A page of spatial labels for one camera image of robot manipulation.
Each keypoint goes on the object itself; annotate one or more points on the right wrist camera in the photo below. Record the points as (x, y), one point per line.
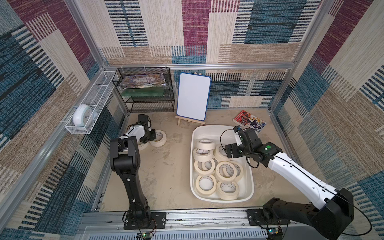
(244, 136)

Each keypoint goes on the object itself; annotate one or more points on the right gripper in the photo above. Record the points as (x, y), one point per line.
(233, 150)

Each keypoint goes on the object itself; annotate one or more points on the red manga book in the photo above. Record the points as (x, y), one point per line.
(247, 120)

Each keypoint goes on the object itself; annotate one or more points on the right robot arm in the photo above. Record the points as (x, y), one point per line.
(329, 211)

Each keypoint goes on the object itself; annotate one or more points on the black wire shelf rack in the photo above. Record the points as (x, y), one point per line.
(165, 103)

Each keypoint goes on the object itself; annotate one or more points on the green book on shelf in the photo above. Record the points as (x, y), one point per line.
(143, 92)

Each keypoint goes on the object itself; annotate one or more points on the blue framed whiteboard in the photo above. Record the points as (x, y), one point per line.
(193, 96)

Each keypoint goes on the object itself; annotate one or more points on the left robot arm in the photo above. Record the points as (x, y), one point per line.
(125, 162)

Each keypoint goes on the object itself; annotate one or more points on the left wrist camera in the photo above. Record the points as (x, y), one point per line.
(144, 120)

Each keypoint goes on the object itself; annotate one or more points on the white alarm clock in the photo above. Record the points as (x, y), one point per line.
(83, 115)

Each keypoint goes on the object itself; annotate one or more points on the white wire wall basket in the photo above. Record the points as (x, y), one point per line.
(96, 97)

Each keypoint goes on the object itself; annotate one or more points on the white plastic storage box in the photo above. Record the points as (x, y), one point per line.
(221, 135)

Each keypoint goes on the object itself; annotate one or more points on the colourful magazine on shelf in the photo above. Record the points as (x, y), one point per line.
(143, 81)

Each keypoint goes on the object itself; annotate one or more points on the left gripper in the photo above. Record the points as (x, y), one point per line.
(152, 137)

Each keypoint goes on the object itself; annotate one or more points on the masking tape roll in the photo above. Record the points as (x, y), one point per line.
(205, 169)
(160, 139)
(225, 172)
(205, 144)
(220, 154)
(142, 146)
(228, 191)
(201, 155)
(206, 186)
(240, 170)

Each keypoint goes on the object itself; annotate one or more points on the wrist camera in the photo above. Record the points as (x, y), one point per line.
(244, 136)
(144, 120)

